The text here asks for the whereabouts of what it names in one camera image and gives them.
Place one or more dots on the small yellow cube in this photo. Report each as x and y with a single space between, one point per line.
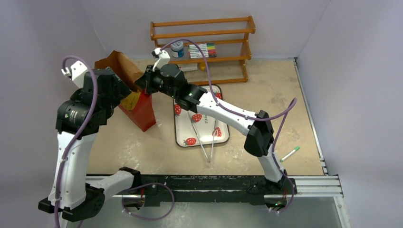
203 67

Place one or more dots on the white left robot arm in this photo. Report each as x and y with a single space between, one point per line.
79 118

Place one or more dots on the blue label white jar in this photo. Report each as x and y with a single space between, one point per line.
177 49

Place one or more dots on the orange wooden shelf rack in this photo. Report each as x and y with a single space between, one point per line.
165 40

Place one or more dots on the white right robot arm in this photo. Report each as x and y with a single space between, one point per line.
256 127

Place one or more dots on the small white box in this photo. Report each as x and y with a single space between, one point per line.
188 67

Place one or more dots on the strawberry print white tray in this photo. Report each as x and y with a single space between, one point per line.
184 135

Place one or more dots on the red paper bag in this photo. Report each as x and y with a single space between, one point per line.
138 105

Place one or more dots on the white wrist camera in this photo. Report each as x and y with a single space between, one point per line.
76 73
162 57

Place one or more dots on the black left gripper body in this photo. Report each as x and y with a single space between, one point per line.
121 91

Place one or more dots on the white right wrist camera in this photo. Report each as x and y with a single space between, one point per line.
162 57

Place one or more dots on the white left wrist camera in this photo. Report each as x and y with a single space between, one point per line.
76 73

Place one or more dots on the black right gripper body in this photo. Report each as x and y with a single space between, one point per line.
144 82

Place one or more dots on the pack of coloured markers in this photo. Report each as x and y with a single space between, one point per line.
206 49

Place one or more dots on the green cap white marker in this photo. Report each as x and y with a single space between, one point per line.
290 154

